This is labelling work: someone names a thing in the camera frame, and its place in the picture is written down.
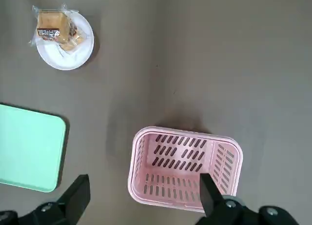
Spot white plate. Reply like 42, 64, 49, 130
36, 14, 95, 71

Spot small pink plastic basket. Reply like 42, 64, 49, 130
128, 126, 244, 214

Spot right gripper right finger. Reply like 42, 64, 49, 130
194, 172, 300, 225

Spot green plastic tray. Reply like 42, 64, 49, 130
0, 102, 67, 193

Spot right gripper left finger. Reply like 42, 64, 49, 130
0, 174, 91, 225

